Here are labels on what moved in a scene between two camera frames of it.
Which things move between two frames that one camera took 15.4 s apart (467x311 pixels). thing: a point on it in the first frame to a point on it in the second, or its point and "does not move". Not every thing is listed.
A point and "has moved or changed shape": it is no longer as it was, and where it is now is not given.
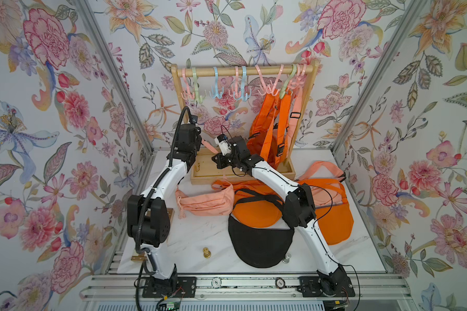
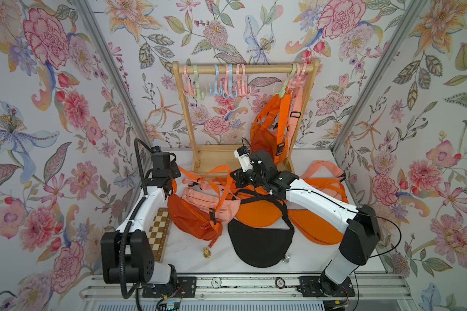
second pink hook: [237, 93] does not move
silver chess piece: [286, 259] does not move
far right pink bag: [298, 94] does not move
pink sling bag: [214, 202] has moved or changed shape
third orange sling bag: [268, 135] does not move
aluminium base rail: [367, 286] does not move
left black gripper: [196, 142] to [175, 169]
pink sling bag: [325, 194] does not move
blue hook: [243, 95] to [230, 73]
